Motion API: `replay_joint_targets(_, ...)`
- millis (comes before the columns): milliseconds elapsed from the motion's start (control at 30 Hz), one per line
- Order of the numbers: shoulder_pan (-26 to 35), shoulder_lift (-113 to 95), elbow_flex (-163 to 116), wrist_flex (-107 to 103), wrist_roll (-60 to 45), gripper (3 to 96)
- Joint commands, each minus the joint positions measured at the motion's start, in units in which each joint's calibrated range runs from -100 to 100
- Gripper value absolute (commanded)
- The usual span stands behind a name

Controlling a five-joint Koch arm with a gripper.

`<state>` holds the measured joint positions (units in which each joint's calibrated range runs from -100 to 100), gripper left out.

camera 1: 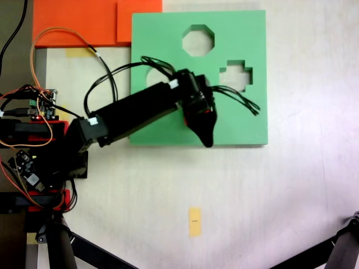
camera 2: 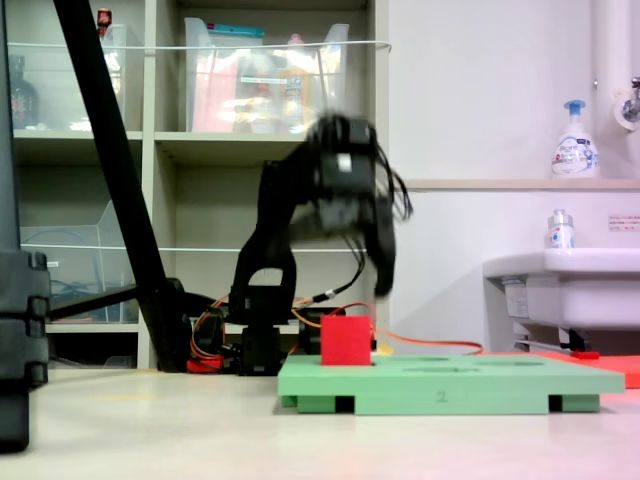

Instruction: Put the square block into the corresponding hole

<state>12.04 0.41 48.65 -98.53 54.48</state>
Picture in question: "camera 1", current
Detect red square block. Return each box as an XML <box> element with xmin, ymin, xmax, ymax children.
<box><xmin>183</xmin><ymin>109</ymin><xmax>211</xmax><ymax>126</ymax></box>

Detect orange flat block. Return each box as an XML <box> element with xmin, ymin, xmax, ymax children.
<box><xmin>32</xmin><ymin>0</ymin><xmax>163</xmax><ymax>48</ymax></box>

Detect green shape sorting board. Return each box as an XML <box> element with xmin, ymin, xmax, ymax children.
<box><xmin>129</xmin><ymin>10</ymin><xmax>269</xmax><ymax>147</ymax></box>

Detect yellow tape marker with line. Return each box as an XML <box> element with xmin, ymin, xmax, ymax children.
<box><xmin>188</xmin><ymin>207</ymin><xmax>202</xmax><ymax>238</ymax></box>

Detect yellow tape strip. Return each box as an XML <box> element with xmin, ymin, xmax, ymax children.
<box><xmin>65</xmin><ymin>47</ymin><xmax>95</xmax><ymax>59</ymax></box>

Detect small yellow tape piece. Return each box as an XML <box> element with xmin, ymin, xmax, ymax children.
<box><xmin>57</xmin><ymin>104</ymin><xmax>70</xmax><ymax>119</ymax></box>
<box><xmin>26</xmin><ymin>231</ymin><xmax>39</xmax><ymax>247</ymax></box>

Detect thin black tripod strut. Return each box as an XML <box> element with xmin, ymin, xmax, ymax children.
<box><xmin>269</xmin><ymin>234</ymin><xmax>337</xmax><ymax>269</ymax></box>
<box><xmin>70</xmin><ymin>231</ymin><xmax>140</xmax><ymax>269</ymax></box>

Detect small black circuit module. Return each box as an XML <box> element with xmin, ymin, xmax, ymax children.
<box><xmin>7</xmin><ymin>150</ymin><xmax>48</xmax><ymax>193</ymax></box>

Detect thick black tripod leg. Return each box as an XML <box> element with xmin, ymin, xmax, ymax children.
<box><xmin>35</xmin><ymin>212</ymin><xmax>78</xmax><ymax>269</ymax></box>
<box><xmin>325</xmin><ymin>211</ymin><xmax>359</xmax><ymax>269</ymax></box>

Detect black looped gripper cable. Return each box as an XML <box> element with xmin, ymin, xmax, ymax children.
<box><xmin>211</xmin><ymin>85</ymin><xmax>261</xmax><ymax>117</ymax></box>

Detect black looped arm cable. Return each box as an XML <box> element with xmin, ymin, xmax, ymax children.
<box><xmin>83</xmin><ymin>55</ymin><xmax>180</xmax><ymax>118</ymax></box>

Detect thin black cable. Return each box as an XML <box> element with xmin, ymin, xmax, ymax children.
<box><xmin>88</xmin><ymin>44</ymin><xmax>118</xmax><ymax>104</ymax></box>

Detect red printed base mount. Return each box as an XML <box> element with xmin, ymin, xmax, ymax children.
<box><xmin>26</xmin><ymin>120</ymin><xmax>70</xmax><ymax>143</ymax></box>
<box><xmin>26</xmin><ymin>188</ymin><xmax>71</xmax><ymax>212</ymax></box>

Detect thin orange wire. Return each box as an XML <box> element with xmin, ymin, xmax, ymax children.
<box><xmin>30</xmin><ymin>26</ymin><xmax>92</xmax><ymax>95</ymax></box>

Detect green circuit board with wires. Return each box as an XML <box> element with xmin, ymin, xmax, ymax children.
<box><xmin>29</xmin><ymin>89</ymin><xmax>59</xmax><ymax>120</ymax></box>

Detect orange wire loop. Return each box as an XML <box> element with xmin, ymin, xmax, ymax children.
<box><xmin>0</xmin><ymin>116</ymin><xmax>54</xmax><ymax>147</ymax></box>

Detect black usb cable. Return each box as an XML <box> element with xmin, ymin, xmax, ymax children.
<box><xmin>0</xmin><ymin>107</ymin><xmax>39</xmax><ymax>117</ymax></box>

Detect black plug cable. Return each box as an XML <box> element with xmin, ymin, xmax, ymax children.
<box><xmin>0</xmin><ymin>85</ymin><xmax>39</xmax><ymax>101</ymax></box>

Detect thick black power cable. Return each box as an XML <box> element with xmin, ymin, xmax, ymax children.
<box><xmin>0</xmin><ymin>0</ymin><xmax>29</xmax><ymax>78</ymax></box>

